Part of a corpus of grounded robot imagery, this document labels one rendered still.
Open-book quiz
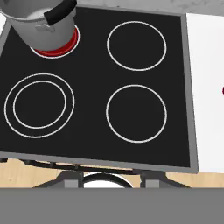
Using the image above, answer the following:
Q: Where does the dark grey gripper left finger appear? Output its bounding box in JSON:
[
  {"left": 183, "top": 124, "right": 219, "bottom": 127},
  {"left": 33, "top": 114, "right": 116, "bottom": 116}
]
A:
[{"left": 32, "top": 171, "right": 85, "bottom": 189}]

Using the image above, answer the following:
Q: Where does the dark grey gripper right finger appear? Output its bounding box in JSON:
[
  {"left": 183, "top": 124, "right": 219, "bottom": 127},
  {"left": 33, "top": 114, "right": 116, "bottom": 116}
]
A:
[{"left": 139, "top": 171, "right": 192, "bottom": 189}]

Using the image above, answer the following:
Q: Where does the white round thing black rim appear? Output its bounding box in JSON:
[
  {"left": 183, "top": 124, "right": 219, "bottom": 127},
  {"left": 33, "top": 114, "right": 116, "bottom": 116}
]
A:
[{"left": 83, "top": 172, "right": 133, "bottom": 189}]

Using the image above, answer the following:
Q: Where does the black hob with grey frame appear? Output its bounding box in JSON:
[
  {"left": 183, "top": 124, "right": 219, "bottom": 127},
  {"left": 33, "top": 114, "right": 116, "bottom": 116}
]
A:
[{"left": 0, "top": 5, "right": 200, "bottom": 175}]

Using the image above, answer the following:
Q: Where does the grey pot with black handle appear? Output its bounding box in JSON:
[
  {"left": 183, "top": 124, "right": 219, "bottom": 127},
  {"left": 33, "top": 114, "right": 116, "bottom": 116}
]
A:
[{"left": 0, "top": 0, "right": 79, "bottom": 53}]

